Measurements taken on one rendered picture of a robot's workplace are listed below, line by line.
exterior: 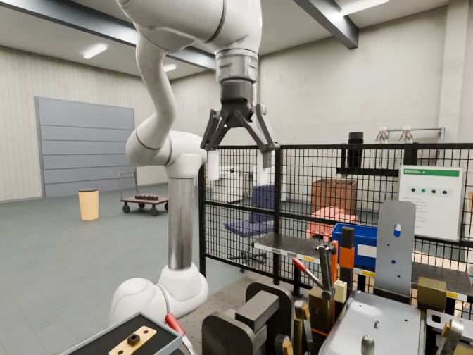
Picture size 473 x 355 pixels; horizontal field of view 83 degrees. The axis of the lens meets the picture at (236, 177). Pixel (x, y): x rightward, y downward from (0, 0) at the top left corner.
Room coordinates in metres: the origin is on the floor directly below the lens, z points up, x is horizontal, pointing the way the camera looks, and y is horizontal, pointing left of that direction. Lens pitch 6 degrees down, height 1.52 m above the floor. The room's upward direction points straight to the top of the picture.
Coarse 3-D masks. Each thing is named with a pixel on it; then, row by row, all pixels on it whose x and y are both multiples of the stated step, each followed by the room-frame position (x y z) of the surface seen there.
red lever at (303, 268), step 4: (296, 260) 0.88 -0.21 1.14; (296, 264) 0.88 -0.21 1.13; (300, 264) 0.87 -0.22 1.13; (300, 268) 0.87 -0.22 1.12; (304, 268) 0.86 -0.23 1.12; (304, 272) 0.86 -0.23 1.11; (308, 272) 0.85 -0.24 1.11; (308, 276) 0.85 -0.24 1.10; (312, 276) 0.85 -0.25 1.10; (316, 280) 0.84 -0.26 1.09; (316, 284) 0.84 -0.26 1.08; (320, 284) 0.83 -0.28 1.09
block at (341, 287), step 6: (336, 282) 0.88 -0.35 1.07; (342, 282) 0.88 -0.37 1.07; (336, 288) 0.86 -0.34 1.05; (342, 288) 0.85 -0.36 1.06; (336, 294) 0.86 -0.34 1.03; (342, 294) 0.85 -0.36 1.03; (336, 300) 0.86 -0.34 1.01; (342, 300) 0.85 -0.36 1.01; (336, 306) 0.87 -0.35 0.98; (342, 306) 0.86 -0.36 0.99; (336, 312) 0.87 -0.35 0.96; (336, 318) 0.87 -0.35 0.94
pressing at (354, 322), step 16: (352, 304) 0.85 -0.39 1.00; (368, 304) 0.85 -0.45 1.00; (384, 304) 0.85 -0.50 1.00; (400, 304) 0.85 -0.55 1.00; (336, 320) 0.76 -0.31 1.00; (352, 320) 0.77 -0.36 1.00; (368, 320) 0.77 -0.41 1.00; (384, 320) 0.77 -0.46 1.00; (400, 320) 0.77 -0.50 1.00; (416, 320) 0.77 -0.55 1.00; (336, 336) 0.70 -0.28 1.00; (352, 336) 0.70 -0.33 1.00; (384, 336) 0.70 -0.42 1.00; (400, 336) 0.70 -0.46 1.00; (416, 336) 0.70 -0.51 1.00; (320, 352) 0.63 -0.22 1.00; (336, 352) 0.64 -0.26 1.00; (352, 352) 0.64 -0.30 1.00; (384, 352) 0.64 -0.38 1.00; (400, 352) 0.64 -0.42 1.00; (416, 352) 0.64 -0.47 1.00
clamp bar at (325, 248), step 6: (324, 246) 0.84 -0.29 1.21; (324, 252) 0.81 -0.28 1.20; (324, 258) 0.81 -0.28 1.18; (324, 264) 0.81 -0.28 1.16; (330, 264) 0.83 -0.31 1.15; (324, 270) 0.81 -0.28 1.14; (330, 270) 0.83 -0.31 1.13; (324, 276) 0.81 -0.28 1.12; (330, 276) 0.83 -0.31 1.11; (324, 282) 0.81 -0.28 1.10; (330, 282) 0.83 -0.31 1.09; (324, 288) 0.81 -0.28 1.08; (330, 288) 0.81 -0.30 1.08
